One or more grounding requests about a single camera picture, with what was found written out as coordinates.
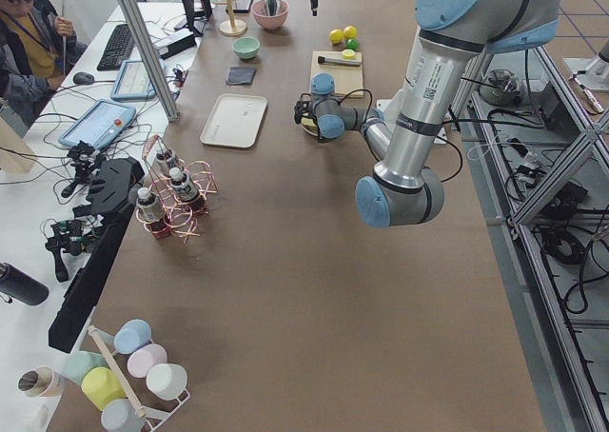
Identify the bread slice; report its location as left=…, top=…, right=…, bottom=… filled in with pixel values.
left=301, top=118, right=318, bottom=136

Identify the white plate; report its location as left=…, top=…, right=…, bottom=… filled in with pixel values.
left=301, top=119, right=330, bottom=143

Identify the cream serving tray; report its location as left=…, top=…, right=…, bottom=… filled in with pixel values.
left=200, top=93, right=267, bottom=149

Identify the steel ice scoop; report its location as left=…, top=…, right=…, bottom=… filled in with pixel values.
left=265, top=0, right=280, bottom=17

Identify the upper yellow lemon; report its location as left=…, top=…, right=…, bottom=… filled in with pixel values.
left=328, top=29, right=344, bottom=45

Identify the yellow lemon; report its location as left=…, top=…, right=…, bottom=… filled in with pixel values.
left=328, top=29, right=344, bottom=45
left=343, top=25, right=358, bottom=40

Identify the wooden cutting board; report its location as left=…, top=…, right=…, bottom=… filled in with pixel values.
left=308, top=50, right=363, bottom=96

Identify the lower yellow lemon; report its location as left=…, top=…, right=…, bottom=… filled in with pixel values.
left=343, top=25, right=358, bottom=40

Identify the pink bowl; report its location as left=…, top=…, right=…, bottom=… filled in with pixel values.
left=251, top=0, right=289, bottom=30

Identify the green lime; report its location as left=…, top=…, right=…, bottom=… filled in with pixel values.
left=344, top=38, right=360, bottom=51

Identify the half lemon slice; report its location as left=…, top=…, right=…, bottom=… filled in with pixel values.
left=342, top=49, right=356, bottom=60

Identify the grey folded cloth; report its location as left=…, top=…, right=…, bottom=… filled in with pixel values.
left=226, top=67, right=257, bottom=86

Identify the green bowl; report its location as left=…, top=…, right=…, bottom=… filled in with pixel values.
left=232, top=37, right=261, bottom=60

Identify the wooden mug tree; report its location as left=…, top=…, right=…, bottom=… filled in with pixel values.
left=217, top=0, right=247, bottom=37

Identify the lower left bottle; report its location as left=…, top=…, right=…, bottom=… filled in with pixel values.
left=169, top=167, right=199, bottom=203

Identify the upper bottle in rack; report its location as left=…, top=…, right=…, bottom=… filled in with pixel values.
left=155, top=149, right=178, bottom=177

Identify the blue tablet upper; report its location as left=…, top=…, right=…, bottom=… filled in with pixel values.
left=110, top=60, right=156, bottom=102

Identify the lower right bottle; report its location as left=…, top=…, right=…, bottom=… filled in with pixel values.
left=136, top=187, right=163, bottom=223

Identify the black keyboard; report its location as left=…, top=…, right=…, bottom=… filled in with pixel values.
left=96, top=24, right=135, bottom=71

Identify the blue teach pendant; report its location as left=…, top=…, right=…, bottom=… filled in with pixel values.
left=58, top=99, right=136, bottom=150

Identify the black bar device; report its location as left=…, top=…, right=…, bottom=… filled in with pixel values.
left=48, top=157, right=144, bottom=354

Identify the computer mouse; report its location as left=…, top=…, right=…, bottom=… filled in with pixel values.
left=72, top=71, right=95, bottom=86

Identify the person at desk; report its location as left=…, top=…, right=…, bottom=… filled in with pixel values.
left=1, top=0, right=87, bottom=127

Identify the blue cup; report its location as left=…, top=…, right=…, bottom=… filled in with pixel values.
left=113, top=319, right=152, bottom=355

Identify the pink cup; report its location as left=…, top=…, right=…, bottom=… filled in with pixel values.
left=127, top=343, right=167, bottom=379

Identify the white cup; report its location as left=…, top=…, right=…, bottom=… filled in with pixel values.
left=146, top=363, right=187, bottom=401

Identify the black water bottle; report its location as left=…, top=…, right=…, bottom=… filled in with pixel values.
left=1, top=263, right=49, bottom=306

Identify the yellow cup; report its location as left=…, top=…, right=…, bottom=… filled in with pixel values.
left=81, top=366, right=127, bottom=411

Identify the green cup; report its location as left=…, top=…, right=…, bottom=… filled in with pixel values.
left=62, top=350, right=108, bottom=386

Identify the grey cup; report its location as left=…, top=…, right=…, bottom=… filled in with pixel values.
left=101, top=399, right=145, bottom=432

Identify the paper cup with steel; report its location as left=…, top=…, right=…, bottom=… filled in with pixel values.
left=18, top=366, right=65, bottom=398

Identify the copper wire bottle rack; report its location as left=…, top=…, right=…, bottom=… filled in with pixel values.
left=135, top=134, right=218, bottom=241

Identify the aluminium frame post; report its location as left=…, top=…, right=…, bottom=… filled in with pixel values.
left=117, top=0, right=179, bottom=122

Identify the white wire cup rack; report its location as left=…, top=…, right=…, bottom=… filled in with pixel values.
left=88, top=325, right=191, bottom=431

